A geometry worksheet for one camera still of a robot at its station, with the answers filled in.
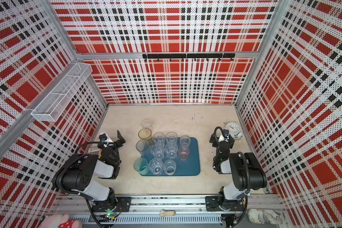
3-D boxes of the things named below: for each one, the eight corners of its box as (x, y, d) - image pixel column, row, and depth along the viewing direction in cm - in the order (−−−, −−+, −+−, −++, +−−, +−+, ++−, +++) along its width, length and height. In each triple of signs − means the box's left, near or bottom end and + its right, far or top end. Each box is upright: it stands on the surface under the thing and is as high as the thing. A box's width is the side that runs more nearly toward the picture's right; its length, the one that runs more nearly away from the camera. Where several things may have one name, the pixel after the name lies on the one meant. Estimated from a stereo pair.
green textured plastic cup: (136, 175, 84) (132, 170, 77) (138, 163, 89) (134, 157, 81) (149, 175, 84) (146, 170, 77) (151, 163, 89) (148, 157, 81)
